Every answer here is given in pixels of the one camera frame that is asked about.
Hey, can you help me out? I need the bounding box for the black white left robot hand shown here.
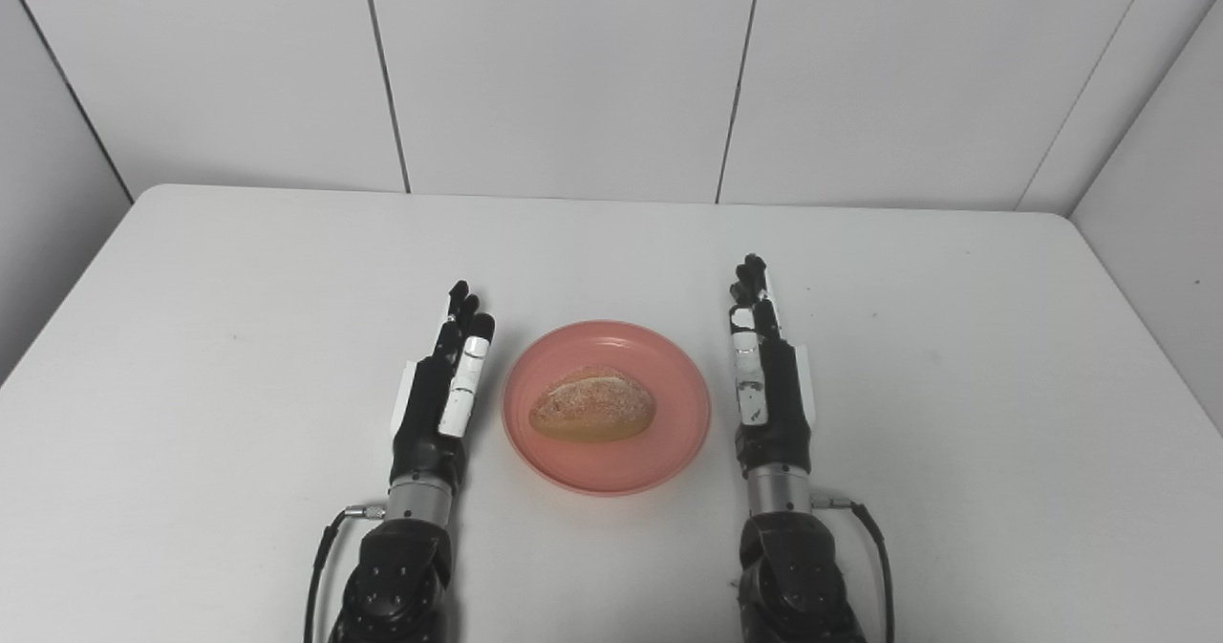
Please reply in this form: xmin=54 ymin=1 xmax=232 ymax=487
xmin=390 ymin=281 xmax=497 ymax=491

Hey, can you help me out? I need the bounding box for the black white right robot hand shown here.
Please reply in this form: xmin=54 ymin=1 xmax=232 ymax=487
xmin=729 ymin=254 xmax=819 ymax=478

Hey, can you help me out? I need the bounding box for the golden bread roll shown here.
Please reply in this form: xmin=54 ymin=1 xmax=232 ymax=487
xmin=528 ymin=366 xmax=657 ymax=444

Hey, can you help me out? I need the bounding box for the pink round plate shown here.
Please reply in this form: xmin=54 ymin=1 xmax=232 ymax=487
xmin=502 ymin=320 xmax=712 ymax=498

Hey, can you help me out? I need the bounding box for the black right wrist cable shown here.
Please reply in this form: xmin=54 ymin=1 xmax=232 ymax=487
xmin=812 ymin=493 xmax=897 ymax=643

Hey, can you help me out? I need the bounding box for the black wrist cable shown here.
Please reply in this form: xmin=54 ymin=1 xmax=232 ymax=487
xmin=304 ymin=503 xmax=389 ymax=643
xmin=812 ymin=493 xmax=897 ymax=643

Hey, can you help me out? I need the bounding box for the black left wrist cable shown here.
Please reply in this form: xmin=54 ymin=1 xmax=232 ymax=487
xmin=304 ymin=503 xmax=389 ymax=643

